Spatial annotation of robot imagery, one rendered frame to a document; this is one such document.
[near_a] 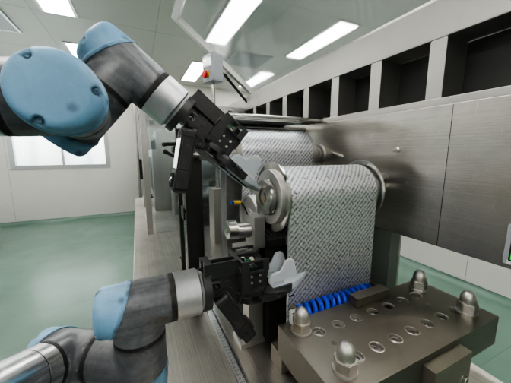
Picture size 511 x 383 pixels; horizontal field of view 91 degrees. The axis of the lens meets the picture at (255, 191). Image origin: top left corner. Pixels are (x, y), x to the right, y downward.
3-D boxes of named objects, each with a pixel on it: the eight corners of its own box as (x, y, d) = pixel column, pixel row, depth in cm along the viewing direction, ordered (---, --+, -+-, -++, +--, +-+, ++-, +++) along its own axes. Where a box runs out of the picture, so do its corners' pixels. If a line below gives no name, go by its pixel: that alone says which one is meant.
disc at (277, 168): (251, 197, 63) (267, 147, 53) (252, 197, 63) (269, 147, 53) (274, 245, 53) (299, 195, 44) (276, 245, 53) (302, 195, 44)
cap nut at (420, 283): (405, 286, 59) (407, 268, 59) (415, 283, 61) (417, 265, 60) (421, 293, 56) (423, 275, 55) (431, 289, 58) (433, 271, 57)
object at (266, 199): (258, 218, 55) (252, 185, 56) (266, 217, 56) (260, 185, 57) (274, 211, 48) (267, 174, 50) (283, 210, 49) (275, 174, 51)
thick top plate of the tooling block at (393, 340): (277, 353, 47) (277, 324, 46) (414, 300, 64) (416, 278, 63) (338, 442, 33) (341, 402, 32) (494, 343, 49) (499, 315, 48)
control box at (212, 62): (198, 82, 98) (198, 55, 96) (213, 85, 102) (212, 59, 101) (208, 79, 93) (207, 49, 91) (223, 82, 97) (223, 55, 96)
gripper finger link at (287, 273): (314, 257, 48) (271, 265, 45) (312, 285, 49) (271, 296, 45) (304, 251, 51) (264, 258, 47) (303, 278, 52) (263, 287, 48)
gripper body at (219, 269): (274, 257, 44) (205, 271, 39) (273, 302, 45) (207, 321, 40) (255, 243, 51) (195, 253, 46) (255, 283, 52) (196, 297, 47)
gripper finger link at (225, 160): (251, 175, 46) (213, 143, 43) (245, 181, 46) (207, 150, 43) (242, 173, 50) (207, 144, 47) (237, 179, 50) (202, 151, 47)
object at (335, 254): (286, 310, 52) (287, 224, 49) (367, 285, 62) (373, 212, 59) (287, 311, 51) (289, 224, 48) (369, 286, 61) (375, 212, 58)
